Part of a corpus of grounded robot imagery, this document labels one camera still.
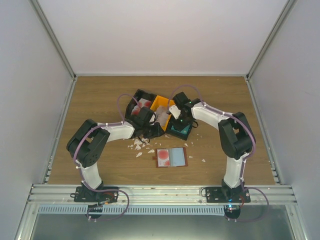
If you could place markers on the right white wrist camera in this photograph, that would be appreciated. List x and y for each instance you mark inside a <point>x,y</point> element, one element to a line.
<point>175,111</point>

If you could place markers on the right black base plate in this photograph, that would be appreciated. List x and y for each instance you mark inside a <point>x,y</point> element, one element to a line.
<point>233,199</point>

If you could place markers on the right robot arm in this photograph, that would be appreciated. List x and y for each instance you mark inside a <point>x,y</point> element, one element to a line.
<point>236,137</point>

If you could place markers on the grey slotted cable duct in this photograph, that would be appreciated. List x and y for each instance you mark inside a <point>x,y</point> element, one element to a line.
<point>134,210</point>

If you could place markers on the aluminium rail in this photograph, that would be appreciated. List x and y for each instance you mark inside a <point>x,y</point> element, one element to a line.
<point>155,194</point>

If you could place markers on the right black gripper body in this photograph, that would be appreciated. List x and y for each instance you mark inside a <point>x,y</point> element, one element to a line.
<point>184,122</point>

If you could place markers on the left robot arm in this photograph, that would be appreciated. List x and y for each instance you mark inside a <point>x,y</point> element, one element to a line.
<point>89,141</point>

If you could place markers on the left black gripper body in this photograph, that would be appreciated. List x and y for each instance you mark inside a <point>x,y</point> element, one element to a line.
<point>149,133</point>

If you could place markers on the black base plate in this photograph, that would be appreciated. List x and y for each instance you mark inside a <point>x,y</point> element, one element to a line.
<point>233,199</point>
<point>95,199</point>

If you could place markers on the white patterned card stack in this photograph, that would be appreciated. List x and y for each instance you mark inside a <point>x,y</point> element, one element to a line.
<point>162,115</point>

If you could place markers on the teal card stack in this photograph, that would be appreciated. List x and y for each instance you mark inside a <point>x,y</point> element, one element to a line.
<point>183,131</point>

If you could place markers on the red circle card stack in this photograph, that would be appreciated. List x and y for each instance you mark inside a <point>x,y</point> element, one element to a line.
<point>141,103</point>

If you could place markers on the orange bin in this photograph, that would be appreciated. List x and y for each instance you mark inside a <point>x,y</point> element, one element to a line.
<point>160,100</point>

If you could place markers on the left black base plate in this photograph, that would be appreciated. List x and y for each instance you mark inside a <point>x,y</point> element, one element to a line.
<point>95,199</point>

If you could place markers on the black bin with teal cards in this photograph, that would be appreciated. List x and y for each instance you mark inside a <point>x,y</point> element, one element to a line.
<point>177,125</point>

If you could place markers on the brown leather card holder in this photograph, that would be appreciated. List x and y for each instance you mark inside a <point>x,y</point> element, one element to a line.
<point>177,155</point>

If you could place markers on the black bin with red cards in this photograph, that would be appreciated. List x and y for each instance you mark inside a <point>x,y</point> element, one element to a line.
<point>138,95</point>

